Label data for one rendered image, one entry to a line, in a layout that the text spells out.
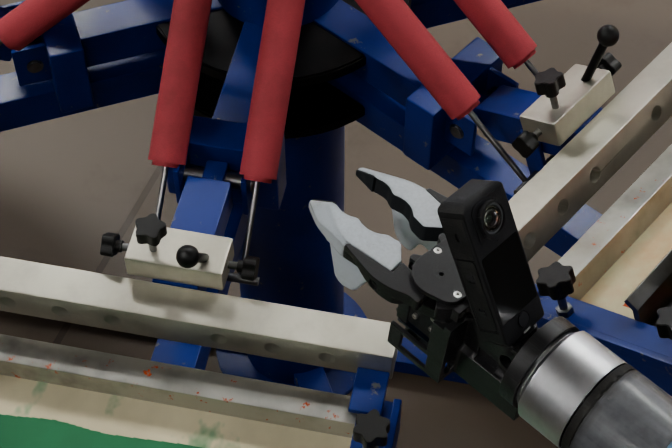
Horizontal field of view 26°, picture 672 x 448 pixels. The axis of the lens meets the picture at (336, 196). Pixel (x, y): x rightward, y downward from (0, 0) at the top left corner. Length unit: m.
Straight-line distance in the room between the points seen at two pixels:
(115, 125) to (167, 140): 1.47
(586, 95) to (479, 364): 0.88
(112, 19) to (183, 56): 0.26
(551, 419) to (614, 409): 0.04
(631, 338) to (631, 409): 0.65
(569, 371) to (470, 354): 0.10
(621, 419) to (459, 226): 0.16
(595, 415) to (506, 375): 0.07
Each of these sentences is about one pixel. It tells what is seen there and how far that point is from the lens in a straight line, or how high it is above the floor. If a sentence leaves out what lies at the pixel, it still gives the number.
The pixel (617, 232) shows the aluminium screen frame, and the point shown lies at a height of 1.12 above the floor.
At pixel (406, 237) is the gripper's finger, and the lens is 1.12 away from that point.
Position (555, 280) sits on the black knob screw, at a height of 1.20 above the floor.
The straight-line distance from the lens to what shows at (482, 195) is 0.97.
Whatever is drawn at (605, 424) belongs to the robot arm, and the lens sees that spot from 0.99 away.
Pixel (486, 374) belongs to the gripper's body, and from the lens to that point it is 1.06.
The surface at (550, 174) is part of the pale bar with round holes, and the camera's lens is 1.82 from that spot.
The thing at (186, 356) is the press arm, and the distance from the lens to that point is 1.90.
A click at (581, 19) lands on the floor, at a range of 3.63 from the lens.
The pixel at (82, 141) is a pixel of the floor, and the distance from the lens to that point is 3.36.
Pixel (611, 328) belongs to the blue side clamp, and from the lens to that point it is 1.65.
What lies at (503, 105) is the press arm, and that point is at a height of 1.06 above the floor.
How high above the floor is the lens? 2.53
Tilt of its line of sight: 52 degrees down
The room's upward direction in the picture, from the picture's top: straight up
